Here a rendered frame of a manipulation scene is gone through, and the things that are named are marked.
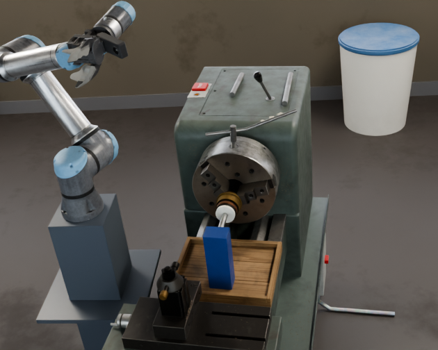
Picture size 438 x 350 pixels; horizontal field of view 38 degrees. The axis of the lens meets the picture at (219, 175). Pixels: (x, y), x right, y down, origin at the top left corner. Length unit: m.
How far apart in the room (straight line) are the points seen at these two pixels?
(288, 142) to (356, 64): 2.31
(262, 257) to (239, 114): 0.56
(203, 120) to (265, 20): 2.77
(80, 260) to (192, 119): 0.68
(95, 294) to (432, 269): 1.95
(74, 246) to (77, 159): 0.33
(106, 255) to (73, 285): 0.21
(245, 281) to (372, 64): 2.64
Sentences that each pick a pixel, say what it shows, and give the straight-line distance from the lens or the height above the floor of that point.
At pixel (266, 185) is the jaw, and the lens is 2.23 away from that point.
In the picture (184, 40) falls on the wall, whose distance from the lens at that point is 5.23.
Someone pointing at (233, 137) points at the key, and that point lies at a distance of 2.23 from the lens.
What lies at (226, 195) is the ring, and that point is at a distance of 2.21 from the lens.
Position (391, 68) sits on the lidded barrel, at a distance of 4.58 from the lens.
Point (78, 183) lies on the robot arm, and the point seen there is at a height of 1.24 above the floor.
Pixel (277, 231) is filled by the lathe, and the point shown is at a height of 0.86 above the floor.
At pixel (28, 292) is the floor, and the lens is 3.79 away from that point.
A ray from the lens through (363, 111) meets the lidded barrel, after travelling 4.74.
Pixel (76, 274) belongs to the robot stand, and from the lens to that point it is 2.38.
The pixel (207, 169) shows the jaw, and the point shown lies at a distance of 2.23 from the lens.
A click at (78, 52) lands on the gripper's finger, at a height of 1.78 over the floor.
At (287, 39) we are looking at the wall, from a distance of 5.17.
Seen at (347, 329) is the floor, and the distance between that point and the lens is 3.26.
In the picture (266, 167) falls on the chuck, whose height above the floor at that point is 1.17.
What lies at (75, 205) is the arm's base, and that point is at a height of 1.16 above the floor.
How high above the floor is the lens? 2.36
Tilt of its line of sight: 32 degrees down
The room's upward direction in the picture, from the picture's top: 6 degrees counter-clockwise
